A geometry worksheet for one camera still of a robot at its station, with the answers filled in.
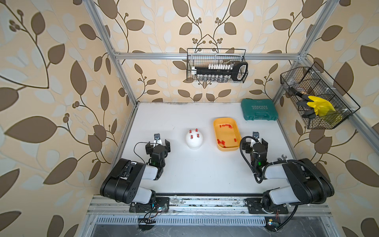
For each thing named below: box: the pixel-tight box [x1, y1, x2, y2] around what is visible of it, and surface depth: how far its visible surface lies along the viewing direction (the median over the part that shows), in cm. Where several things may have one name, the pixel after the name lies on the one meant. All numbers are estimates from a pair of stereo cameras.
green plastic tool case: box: [240, 98, 279, 121], surface depth 113 cm
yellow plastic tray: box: [213, 117, 242, 152], surface depth 102 cm
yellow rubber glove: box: [306, 95, 337, 118], surface depth 68 cm
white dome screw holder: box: [185, 128, 204, 150], surface depth 91 cm
